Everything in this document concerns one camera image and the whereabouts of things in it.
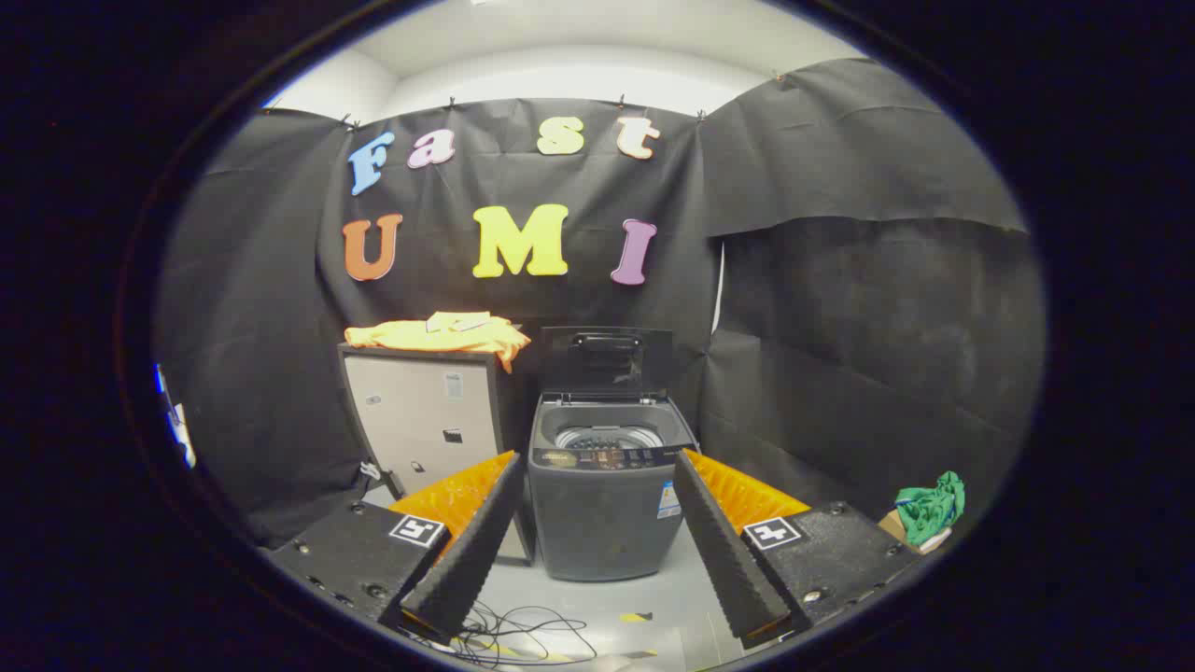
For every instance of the grey cabinet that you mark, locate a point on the grey cabinet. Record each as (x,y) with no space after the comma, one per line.
(415,415)

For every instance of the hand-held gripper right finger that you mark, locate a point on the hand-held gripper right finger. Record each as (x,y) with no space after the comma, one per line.
(724,551)

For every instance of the green cloth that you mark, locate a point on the green cloth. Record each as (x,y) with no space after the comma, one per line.
(929,509)

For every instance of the cardboard box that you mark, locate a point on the cardboard box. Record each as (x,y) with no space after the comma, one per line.
(894,527)

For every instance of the black backdrop cloth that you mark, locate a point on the black backdrop cloth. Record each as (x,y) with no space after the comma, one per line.
(822,299)

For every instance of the white and blue object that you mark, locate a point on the white and blue object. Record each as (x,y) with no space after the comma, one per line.
(177,425)

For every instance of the grey washing machine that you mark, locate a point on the grey washing machine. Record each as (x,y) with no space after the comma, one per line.
(597,518)

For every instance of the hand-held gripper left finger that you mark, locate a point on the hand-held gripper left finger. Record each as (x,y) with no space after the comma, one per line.
(467,560)

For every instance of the orange polo shirt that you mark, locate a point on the orange polo shirt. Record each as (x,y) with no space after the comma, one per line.
(439,338)

